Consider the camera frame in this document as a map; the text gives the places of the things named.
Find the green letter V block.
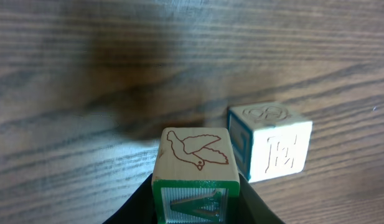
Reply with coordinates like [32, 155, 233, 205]
[151, 128, 240, 223]

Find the white letter E block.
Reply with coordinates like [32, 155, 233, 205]
[227, 102, 313, 183]

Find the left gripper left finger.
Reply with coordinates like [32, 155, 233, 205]
[103, 174, 156, 224]

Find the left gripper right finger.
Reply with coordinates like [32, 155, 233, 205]
[229, 174, 285, 224]

